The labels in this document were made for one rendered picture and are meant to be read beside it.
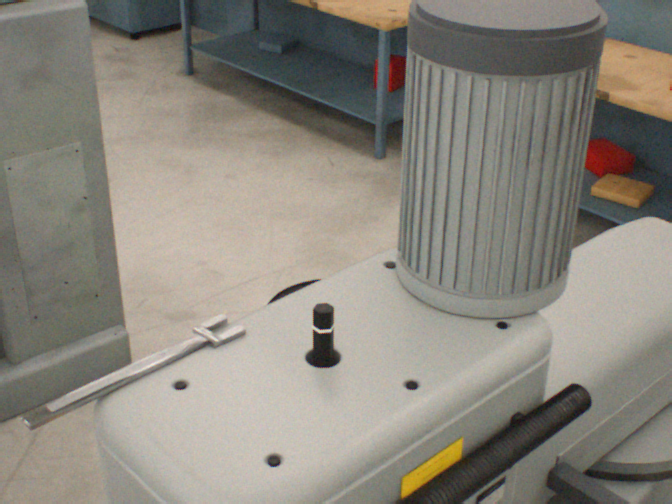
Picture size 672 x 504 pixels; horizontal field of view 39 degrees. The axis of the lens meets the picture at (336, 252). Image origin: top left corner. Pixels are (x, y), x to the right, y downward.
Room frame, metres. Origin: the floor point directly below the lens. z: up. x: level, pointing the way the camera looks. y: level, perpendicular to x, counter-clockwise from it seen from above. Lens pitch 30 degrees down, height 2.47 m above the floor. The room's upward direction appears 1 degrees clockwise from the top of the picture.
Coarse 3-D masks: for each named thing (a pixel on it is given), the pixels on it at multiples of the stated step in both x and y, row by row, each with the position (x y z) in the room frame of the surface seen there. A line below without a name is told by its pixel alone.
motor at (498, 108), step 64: (448, 0) 0.97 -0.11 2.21; (512, 0) 0.97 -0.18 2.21; (576, 0) 0.98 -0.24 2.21; (448, 64) 0.89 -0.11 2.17; (512, 64) 0.86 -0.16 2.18; (576, 64) 0.88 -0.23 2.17; (448, 128) 0.88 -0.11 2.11; (512, 128) 0.87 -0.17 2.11; (576, 128) 0.90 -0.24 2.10; (448, 192) 0.89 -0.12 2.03; (512, 192) 0.86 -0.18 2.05; (576, 192) 0.92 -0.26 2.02; (448, 256) 0.88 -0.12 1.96; (512, 256) 0.87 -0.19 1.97
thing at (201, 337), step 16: (208, 320) 0.85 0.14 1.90; (224, 320) 0.85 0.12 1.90; (192, 336) 0.82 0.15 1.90; (208, 336) 0.82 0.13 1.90; (224, 336) 0.82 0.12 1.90; (240, 336) 0.83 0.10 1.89; (160, 352) 0.79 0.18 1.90; (176, 352) 0.79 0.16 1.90; (192, 352) 0.80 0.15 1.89; (128, 368) 0.76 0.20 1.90; (144, 368) 0.76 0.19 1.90; (96, 384) 0.73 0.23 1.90; (112, 384) 0.73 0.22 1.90; (64, 400) 0.71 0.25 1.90; (80, 400) 0.71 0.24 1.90; (32, 416) 0.69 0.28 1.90; (48, 416) 0.69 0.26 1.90
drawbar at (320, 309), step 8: (320, 304) 0.80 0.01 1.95; (328, 304) 0.80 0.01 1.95; (320, 312) 0.78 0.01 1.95; (328, 312) 0.79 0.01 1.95; (320, 320) 0.78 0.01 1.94; (328, 320) 0.78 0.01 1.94; (320, 328) 0.78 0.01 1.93; (328, 328) 0.78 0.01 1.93; (320, 336) 0.78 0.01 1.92; (328, 336) 0.78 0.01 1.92; (320, 344) 0.78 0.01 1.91; (328, 344) 0.78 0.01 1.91; (320, 352) 0.78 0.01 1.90; (328, 352) 0.78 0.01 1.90; (320, 360) 0.78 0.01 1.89; (328, 360) 0.78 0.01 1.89
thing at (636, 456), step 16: (656, 416) 1.11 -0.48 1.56; (640, 432) 1.07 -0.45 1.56; (656, 432) 1.07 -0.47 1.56; (624, 448) 1.03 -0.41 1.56; (640, 448) 1.04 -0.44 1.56; (656, 448) 1.04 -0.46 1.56; (608, 464) 1.01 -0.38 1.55; (624, 464) 1.00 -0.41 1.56; (640, 464) 1.00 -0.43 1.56; (656, 464) 1.01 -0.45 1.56; (608, 480) 1.01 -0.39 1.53; (624, 480) 1.01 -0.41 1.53; (640, 480) 1.01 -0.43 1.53; (656, 480) 1.01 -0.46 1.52; (560, 496) 0.98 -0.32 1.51; (624, 496) 0.98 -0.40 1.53; (640, 496) 0.98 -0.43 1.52; (656, 496) 1.01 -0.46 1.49
